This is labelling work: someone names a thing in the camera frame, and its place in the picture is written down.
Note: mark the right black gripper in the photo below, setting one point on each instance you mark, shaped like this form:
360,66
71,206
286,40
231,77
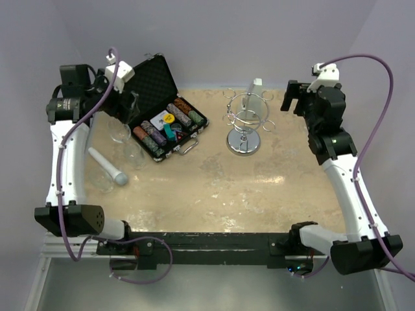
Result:
296,91

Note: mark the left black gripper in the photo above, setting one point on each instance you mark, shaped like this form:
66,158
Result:
120,110

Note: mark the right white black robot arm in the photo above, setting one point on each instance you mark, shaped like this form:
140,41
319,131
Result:
367,243

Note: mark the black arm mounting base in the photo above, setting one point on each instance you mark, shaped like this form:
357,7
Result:
231,249

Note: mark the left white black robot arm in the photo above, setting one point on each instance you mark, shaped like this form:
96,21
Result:
81,93

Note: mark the chrome wine glass rack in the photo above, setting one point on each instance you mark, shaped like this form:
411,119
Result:
243,139

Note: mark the red brown chip stack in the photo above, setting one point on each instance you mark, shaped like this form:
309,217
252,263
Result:
141,134

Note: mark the white playing card box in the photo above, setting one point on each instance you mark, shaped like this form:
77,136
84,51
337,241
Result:
158,120

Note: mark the purple white chip stack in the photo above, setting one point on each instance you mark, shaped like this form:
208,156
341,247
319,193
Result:
154,133

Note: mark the black poker chip case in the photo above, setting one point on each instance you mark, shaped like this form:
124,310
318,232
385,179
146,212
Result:
156,87

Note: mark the yellow big blind button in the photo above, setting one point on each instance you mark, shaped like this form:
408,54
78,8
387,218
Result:
168,118

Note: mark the teal dealer block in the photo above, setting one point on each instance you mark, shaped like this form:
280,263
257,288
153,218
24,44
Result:
171,136

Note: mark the grey purple chip stack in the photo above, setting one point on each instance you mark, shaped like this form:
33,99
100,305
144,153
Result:
181,116

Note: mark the dark green chip stack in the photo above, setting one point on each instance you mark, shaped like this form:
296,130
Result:
152,146

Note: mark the clear dealer button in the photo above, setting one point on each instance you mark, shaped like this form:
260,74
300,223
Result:
176,127

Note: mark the brown orange chip stack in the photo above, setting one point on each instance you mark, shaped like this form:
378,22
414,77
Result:
185,108

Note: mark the white grey handheld tool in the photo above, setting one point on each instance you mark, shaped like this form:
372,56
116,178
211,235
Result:
119,177

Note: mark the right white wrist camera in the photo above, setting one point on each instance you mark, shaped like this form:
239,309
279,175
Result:
326,76

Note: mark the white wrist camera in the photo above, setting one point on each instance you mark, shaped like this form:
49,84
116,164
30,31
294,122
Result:
326,76
124,74

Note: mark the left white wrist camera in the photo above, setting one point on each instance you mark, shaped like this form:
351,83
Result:
124,74

